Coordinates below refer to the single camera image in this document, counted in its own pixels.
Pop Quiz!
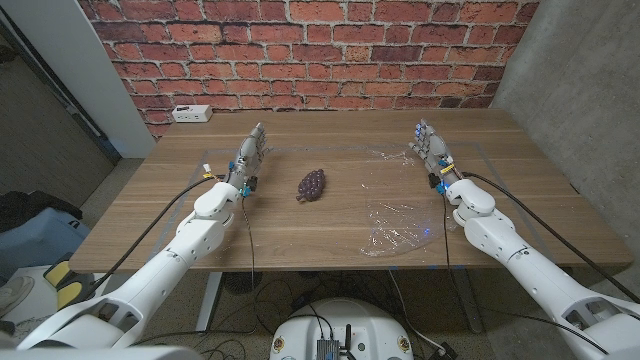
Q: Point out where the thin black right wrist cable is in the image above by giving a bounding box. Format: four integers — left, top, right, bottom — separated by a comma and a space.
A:
441, 192, 612, 357

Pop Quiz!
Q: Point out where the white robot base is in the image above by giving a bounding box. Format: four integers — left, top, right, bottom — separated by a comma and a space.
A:
269, 298, 415, 360

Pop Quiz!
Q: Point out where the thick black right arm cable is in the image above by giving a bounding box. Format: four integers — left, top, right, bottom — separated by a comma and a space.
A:
461, 171, 640, 305

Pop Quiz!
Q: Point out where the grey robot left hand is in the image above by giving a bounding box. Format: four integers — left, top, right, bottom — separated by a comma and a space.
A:
226, 122, 269, 189

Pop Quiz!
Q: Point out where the white table leg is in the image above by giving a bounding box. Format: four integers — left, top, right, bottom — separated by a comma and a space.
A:
194, 271, 224, 334

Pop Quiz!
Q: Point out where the black cloth bundle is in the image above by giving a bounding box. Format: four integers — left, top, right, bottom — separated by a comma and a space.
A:
0, 190, 84, 234

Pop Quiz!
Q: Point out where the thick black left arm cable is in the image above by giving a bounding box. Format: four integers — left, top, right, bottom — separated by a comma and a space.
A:
87, 174, 229, 301

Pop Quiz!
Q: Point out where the white box with grey disc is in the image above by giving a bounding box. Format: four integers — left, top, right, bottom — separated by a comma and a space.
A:
0, 264, 60, 327

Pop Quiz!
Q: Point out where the white power strip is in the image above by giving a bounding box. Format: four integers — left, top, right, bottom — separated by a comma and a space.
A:
171, 104, 214, 124

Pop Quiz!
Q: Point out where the grey electronics box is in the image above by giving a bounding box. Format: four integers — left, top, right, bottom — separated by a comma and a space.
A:
315, 338, 342, 360

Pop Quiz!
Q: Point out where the dark brown pinecone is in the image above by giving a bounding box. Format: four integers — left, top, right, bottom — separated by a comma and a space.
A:
295, 168, 328, 204

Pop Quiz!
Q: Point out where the clear plastic wrap sheet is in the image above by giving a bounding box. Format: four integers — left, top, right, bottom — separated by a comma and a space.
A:
358, 146, 447, 259

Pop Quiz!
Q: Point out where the grey table leg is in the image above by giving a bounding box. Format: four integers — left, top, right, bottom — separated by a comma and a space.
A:
451, 269, 485, 335

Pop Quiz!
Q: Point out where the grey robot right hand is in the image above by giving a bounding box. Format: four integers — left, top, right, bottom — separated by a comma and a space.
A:
408, 118, 464, 189

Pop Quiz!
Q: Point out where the thin black left wrist cable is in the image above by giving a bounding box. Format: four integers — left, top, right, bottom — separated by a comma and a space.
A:
239, 194, 262, 337

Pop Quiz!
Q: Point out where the yellow and black pad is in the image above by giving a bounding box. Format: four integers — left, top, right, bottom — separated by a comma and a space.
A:
42, 251, 97, 312

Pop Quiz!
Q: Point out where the white floor cable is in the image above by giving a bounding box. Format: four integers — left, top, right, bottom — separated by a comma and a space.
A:
388, 269, 445, 354

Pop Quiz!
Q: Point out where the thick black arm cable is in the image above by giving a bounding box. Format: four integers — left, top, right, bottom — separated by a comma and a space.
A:
461, 171, 640, 305
87, 174, 229, 301

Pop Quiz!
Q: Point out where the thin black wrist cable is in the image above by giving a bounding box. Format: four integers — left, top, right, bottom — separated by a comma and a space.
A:
239, 194, 262, 337
441, 192, 612, 357

